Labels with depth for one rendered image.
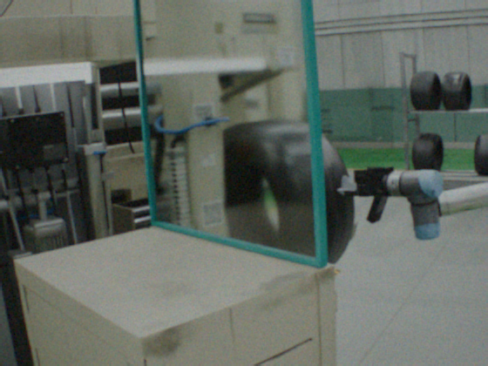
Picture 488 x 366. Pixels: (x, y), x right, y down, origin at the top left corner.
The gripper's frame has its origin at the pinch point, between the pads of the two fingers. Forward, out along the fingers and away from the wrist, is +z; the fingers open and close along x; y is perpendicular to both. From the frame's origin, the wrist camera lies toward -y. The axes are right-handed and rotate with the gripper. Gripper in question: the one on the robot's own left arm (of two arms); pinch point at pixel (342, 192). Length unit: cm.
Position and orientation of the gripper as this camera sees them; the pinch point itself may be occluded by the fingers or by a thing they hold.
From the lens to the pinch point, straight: 178.6
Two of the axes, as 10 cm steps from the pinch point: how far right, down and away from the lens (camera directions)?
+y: -1.3, -9.9, -0.9
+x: -7.5, 1.5, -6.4
